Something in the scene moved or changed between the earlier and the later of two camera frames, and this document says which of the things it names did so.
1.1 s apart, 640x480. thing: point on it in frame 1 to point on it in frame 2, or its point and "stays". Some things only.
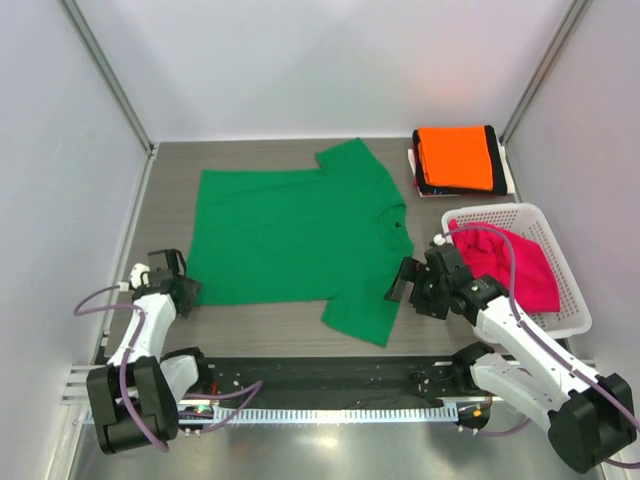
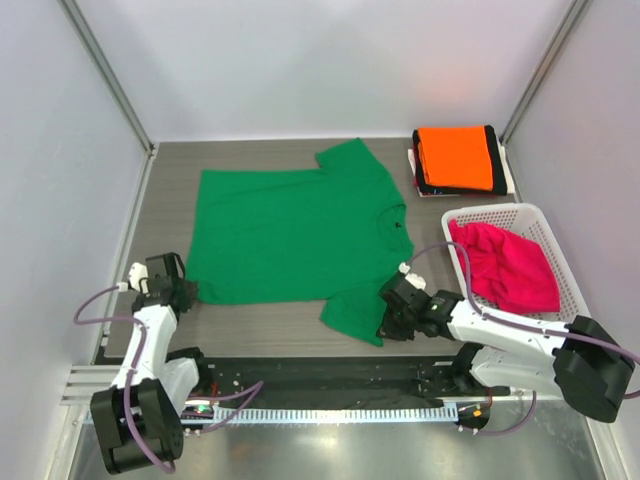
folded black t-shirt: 498,179 stays
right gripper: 417,272 to 389,331
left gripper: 191,290 stays
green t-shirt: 334,236 stays
